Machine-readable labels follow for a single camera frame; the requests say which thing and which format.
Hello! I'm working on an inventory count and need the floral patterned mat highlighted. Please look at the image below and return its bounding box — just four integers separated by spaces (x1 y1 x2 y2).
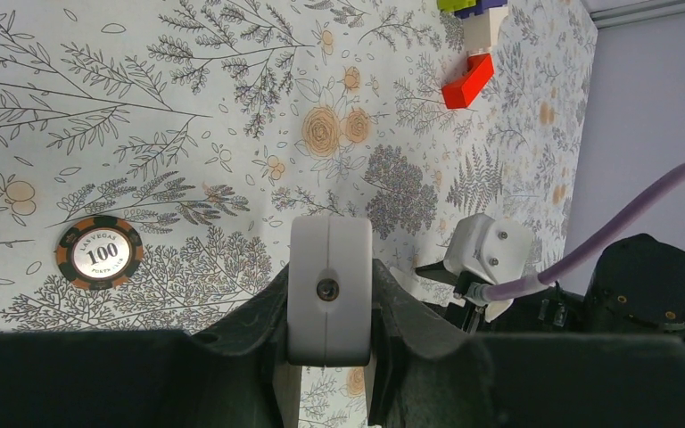
0 0 598 428

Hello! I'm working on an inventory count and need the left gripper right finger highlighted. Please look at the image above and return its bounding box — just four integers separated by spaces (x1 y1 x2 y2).
367 260 685 427

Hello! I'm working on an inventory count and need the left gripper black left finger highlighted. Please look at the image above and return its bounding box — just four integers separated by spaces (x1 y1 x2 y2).
0 270 288 427

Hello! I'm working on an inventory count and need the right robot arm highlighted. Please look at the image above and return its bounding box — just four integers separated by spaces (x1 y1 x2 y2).
488 234 685 342

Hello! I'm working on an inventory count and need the red orange block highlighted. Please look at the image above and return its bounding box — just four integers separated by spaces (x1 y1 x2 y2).
442 53 495 110

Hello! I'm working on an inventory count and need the small brown ring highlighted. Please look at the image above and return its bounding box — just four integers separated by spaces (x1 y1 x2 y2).
54 215 144 292

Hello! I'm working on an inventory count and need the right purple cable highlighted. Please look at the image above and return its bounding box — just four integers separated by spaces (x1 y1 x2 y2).
466 159 685 305

